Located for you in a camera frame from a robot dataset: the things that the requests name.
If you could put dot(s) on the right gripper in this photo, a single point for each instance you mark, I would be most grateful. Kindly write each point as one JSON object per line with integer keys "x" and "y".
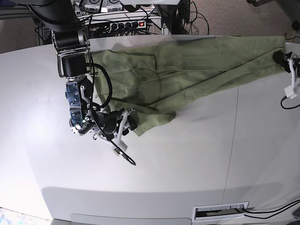
{"x": 109, "y": 122}

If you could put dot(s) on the green T-shirt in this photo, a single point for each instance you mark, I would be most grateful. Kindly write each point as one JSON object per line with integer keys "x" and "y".
{"x": 156, "y": 81}

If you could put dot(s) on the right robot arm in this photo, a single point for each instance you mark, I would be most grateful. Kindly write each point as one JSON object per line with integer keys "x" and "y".
{"x": 70, "y": 38}

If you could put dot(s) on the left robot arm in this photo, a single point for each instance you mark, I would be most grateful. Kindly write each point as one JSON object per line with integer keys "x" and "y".
{"x": 296, "y": 59}

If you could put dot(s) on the black power strip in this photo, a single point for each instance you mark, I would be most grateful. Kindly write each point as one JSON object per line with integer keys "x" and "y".
{"x": 116, "y": 29}

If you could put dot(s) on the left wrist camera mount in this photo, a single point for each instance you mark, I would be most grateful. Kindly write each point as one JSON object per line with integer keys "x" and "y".
{"x": 292, "y": 91}

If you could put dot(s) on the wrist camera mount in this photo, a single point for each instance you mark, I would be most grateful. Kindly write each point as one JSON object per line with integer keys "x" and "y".
{"x": 292, "y": 91}
{"x": 116, "y": 143}

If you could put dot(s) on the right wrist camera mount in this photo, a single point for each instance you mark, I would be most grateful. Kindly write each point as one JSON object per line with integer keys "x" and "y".
{"x": 116, "y": 143}

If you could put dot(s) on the table cable grommet slot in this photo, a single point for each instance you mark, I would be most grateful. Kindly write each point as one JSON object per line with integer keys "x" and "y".
{"x": 219, "y": 212}

